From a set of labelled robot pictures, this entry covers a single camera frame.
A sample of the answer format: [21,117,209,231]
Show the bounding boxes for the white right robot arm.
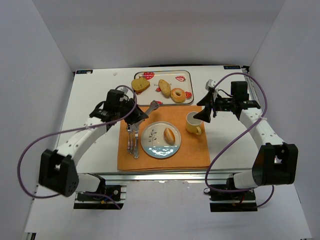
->
[194,79,299,193]

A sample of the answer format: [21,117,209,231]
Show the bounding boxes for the sugared bagel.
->
[170,88,186,103]

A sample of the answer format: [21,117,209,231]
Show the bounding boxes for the silver serving tongs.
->
[130,100,160,132]

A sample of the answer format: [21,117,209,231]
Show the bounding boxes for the aluminium table frame rail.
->
[44,172,251,182]

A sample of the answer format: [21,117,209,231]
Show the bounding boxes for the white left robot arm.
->
[38,89,152,197]

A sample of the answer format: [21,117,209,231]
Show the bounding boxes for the orange woven placemat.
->
[117,105,210,171]

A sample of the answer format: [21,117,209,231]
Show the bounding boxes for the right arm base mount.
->
[203,187,258,213]

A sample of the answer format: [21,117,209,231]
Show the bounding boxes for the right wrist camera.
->
[205,79,219,102]

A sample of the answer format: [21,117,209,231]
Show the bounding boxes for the silver fork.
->
[130,127,135,155]

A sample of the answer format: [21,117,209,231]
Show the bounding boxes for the toast slice with herbs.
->
[131,76,150,94]

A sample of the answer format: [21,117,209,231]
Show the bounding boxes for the silver spoon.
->
[126,124,133,154]

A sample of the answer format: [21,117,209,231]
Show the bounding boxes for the cream and blue plate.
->
[140,121,182,159]

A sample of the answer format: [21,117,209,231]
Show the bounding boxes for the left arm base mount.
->
[73,184,127,210]

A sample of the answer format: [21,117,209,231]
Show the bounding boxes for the yellow mug white inside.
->
[185,111,202,135]

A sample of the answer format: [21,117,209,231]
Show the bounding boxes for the long brown pastry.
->
[158,79,171,98]

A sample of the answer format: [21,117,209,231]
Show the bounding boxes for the strawberry print tray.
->
[131,70,194,106]

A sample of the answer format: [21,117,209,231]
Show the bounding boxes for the sesame bread roll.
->
[163,127,176,145]

